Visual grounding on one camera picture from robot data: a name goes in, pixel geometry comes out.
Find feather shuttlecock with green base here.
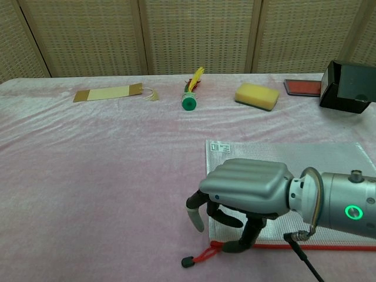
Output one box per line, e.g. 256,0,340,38
181,66,206,112

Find woven folding screen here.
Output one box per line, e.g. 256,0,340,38
0,0,376,85

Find yellow sponge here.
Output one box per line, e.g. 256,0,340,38
234,82,280,112

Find black cardboard box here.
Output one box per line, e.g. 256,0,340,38
318,60,376,114

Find red ink pad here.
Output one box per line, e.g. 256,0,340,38
283,78,324,97

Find pink tablecloth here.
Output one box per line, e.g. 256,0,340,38
0,72,376,282

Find gold cream bookmark with tassel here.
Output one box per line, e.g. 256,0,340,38
72,82,160,103

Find black right hand cable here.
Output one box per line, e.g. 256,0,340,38
283,230,325,282

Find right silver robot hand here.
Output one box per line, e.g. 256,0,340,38
185,158,294,253

